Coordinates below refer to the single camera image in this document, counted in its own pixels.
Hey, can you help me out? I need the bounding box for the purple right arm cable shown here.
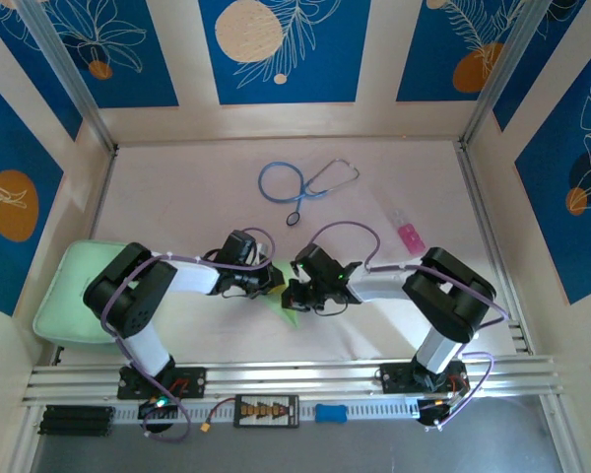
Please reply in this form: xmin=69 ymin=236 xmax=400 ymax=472
xmin=304 ymin=221 xmax=511 ymax=428

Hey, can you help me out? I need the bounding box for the aluminium mounting rail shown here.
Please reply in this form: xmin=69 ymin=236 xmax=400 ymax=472
xmin=22 ymin=358 xmax=565 ymax=406

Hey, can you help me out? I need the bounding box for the mint green zip pouch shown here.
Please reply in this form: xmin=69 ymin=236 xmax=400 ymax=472
xmin=32 ymin=239 xmax=147 ymax=355

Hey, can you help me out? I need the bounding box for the black power distribution board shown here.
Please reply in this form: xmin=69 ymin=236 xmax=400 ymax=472
xmin=233 ymin=394 xmax=300 ymax=428

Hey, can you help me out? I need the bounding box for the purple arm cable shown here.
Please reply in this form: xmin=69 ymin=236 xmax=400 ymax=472
xmin=100 ymin=226 xmax=277 ymax=445
xmin=304 ymin=221 xmax=511 ymax=428

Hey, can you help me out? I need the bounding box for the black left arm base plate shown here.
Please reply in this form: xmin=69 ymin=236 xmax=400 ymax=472
xmin=116 ymin=367 xmax=208 ymax=400

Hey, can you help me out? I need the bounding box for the white slotted cable duct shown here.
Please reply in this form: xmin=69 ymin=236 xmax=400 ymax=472
xmin=112 ymin=397 xmax=420 ymax=425

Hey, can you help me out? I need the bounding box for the circuit board with coloured wires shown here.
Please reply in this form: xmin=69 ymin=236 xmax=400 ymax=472
xmin=416 ymin=392 xmax=474 ymax=431

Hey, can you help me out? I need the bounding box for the light green cloth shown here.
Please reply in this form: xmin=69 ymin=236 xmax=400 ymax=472
xmin=261 ymin=260 xmax=304 ymax=330

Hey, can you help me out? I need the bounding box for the blue bone-shaped clip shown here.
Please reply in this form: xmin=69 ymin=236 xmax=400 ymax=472
xmin=314 ymin=403 xmax=349 ymax=424

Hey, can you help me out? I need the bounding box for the black ribbed block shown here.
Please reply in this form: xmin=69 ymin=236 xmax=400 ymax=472
xmin=37 ymin=404 xmax=115 ymax=438

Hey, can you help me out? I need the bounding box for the aluminium frame post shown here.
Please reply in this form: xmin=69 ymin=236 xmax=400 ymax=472
xmin=458 ymin=0 xmax=558 ymax=152
xmin=14 ymin=0 xmax=118 ymax=153

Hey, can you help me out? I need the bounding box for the pink clear plastic case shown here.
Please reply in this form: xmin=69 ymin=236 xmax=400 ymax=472
xmin=388 ymin=208 xmax=427 ymax=255

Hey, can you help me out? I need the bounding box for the circuit board with green light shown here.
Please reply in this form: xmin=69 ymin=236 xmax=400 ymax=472
xmin=137 ymin=396 xmax=179 ymax=421

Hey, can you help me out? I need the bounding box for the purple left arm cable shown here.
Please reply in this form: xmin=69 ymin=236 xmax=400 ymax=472
xmin=100 ymin=226 xmax=277 ymax=445

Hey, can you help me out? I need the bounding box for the aluminium table side rail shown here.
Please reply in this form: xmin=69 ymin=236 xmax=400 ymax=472
xmin=83 ymin=147 xmax=119 ymax=245
xmin=456 ymin=140 xmax=532 ymax=356

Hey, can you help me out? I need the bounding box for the blue stethoscope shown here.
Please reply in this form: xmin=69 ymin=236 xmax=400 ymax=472
xmin=258 ymin=158 xmax=361 ymax=228

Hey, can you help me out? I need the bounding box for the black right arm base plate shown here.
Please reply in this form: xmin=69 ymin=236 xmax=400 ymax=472
xmin=381 ymin=363 xmax=469 ymax=395

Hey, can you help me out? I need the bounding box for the wire with yellow connector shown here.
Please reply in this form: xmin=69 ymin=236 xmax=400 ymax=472
xmin=199 ymin=398 xmax=237 ymax=436

